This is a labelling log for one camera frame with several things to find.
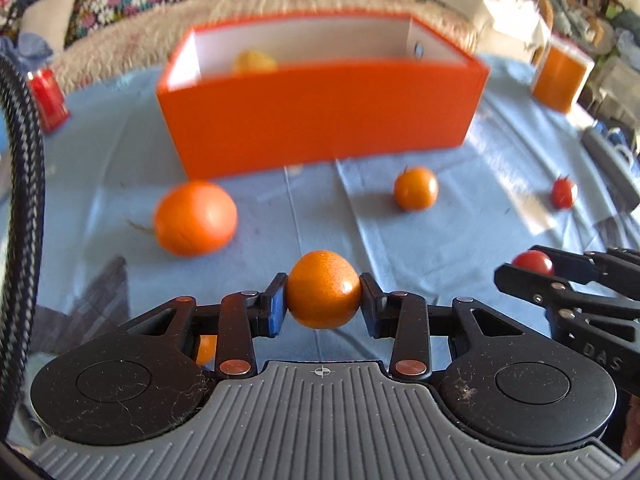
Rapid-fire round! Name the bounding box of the sofa with quilted cover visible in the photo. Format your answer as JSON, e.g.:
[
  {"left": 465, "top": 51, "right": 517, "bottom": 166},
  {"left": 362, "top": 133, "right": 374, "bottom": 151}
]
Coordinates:
[{"left": 52, "top": 0, "right": 480, "bottom": 93}]

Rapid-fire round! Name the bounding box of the orange tangerine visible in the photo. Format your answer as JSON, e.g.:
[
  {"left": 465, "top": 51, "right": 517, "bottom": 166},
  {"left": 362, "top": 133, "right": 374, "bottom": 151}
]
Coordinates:
[{"left": 285, "top": 250, "right": 361, "bottom": 330}]

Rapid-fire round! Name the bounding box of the red cherry tomato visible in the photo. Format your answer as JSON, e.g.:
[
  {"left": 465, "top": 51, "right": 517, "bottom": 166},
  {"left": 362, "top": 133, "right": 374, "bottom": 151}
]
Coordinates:
[
  {"left": 551, "top": 176, "right": 578, "bottom": 210},
  {"left": 511, "top": 249, "right": 554, "bottom": 275}
]

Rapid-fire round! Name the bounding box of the orange cardboard box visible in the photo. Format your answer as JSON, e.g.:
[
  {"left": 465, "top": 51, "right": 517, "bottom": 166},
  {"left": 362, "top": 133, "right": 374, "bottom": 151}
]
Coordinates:
[{"left": 156, "top": 11, "right": 489, "bottom": 179}]

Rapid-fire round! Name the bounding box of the orange cylindrical canister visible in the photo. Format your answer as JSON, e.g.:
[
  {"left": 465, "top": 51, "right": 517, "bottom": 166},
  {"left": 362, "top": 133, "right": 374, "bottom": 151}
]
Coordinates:
[{"left": 530, "top": 36, "right": 594, "bottom": 114}]

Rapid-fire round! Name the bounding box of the red soda can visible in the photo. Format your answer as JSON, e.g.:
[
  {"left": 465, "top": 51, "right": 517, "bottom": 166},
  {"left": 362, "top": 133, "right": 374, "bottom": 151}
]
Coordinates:
[{"left": 27, "top": 67, "right": 70, "bottom": 134}]

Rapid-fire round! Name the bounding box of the large orange fruit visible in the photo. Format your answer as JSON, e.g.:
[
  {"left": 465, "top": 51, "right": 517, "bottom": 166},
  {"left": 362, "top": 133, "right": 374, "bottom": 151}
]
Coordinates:
[{"left": 153, "top": 181, "right": 239, "bottom": 258}]

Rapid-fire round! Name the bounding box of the cream pillow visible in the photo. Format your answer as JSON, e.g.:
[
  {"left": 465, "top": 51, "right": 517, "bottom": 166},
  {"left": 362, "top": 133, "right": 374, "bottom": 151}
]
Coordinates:
[{"left": 20, "top": 0, "right": 76, "bottom": 54}]

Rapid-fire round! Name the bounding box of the black braided cable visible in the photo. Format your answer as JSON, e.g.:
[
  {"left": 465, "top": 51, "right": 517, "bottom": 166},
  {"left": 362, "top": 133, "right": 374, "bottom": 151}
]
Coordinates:
[{"left": 0, "top": 52, "right": 48, "bottom": 441}]

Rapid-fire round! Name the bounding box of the wicker armchair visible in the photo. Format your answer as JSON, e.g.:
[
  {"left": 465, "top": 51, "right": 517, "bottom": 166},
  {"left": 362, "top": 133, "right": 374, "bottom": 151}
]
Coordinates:
[{"left": 478, "top": 0, "right": 554, "bottom": 65}]

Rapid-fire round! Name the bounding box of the small orange with stem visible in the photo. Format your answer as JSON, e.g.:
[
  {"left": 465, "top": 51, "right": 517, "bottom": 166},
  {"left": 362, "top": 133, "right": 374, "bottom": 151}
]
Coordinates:
[{"left": 393, "top": 167, "right": 439, "bottom": 211}]

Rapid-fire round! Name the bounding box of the dark grey long box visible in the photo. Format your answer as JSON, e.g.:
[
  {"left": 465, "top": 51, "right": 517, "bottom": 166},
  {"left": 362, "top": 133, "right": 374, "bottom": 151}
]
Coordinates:
[{"left": 582, "top": 127, "right": 639, "bottom": 211}]

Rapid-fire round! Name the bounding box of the yellow fruit in box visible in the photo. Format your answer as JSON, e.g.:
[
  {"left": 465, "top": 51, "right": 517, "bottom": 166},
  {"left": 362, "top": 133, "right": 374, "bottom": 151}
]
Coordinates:
[{"left": 232, "top": 50, "right": 278, "bottom": 75}]

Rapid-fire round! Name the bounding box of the blue tablecloth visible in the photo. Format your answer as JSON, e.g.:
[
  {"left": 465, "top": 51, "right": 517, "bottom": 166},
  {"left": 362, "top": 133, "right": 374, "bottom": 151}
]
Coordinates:
[{"left": 32, "top": 58, "right": 639, "bottom": 353}]

